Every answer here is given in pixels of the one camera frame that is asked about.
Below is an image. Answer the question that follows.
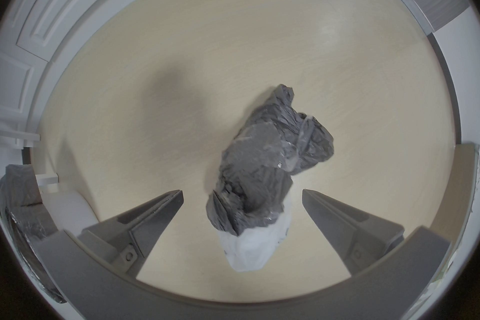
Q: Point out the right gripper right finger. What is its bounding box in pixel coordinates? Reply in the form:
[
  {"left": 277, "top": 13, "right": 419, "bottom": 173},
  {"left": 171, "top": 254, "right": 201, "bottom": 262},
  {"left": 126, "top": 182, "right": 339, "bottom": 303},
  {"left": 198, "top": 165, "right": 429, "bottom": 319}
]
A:
[{"left": 302, "top": 188, "right": 406, "bottom": 276}]

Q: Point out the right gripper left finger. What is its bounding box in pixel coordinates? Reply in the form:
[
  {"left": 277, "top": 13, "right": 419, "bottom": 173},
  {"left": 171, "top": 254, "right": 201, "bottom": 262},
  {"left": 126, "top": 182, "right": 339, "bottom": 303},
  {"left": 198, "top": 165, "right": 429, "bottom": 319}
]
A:
[{"left": 80, "top": 189, "right": 185, "bottom": 276}]

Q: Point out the black plastic bag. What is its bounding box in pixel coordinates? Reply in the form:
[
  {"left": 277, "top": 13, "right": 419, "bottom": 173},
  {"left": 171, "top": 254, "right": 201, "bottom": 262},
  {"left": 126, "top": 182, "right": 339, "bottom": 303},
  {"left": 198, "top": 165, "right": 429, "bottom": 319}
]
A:
[{"left": 0, "top": 206, "right": 67, "bottom": 305}]

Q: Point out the white trash bin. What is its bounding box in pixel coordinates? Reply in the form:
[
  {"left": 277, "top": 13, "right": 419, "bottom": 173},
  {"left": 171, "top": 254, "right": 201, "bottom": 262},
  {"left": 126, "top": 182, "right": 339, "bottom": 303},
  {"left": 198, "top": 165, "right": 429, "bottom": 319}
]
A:
[{"left": 39, "top": 190, "right": 99, "bottom": 237}]

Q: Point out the crumpled white plastic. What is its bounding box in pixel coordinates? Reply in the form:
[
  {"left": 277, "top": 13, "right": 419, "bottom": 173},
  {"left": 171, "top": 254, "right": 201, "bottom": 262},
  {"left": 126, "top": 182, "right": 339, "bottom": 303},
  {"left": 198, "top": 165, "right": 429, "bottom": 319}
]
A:
[{"left": 217, "top": 194, "right": 292, "bottom": 273}]

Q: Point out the crumpled black plastic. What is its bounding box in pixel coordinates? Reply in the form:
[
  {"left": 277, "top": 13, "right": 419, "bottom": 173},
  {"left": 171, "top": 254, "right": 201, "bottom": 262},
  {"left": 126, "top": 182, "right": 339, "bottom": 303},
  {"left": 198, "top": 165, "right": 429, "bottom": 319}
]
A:
[{"left": 206, "top": 84, "right": 335, "bottom": 237}]

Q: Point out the white wardrobe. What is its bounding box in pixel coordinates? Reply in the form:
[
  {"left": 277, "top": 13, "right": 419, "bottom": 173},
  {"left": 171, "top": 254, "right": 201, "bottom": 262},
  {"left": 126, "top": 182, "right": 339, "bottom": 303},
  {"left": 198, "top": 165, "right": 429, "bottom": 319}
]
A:
[{"left": 0, "top": 0, "right": 279, "bottom": 147}]

